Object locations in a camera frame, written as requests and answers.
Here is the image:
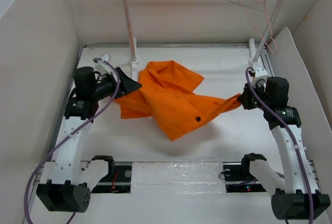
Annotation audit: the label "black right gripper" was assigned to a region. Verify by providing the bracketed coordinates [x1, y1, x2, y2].
[240, 80, 272, 110]

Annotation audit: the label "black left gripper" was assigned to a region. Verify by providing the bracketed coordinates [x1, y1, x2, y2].
[92, 67, 142, 100]

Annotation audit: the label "orange trousers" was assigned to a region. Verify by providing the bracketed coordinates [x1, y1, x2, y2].
[115, 61, 241, 142]

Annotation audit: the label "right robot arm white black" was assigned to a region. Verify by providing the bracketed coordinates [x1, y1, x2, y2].
[238, 77, 330, 223]

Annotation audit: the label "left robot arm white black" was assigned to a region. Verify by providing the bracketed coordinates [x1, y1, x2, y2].
[37, 66, 142, 213]

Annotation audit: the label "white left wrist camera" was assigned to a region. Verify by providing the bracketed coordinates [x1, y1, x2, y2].
[97, 54, 113, 74]

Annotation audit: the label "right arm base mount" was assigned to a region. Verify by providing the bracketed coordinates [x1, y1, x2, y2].
[219, 162, 266, 193]

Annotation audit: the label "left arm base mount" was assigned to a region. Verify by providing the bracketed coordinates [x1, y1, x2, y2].
[91, 164, 132, 194]

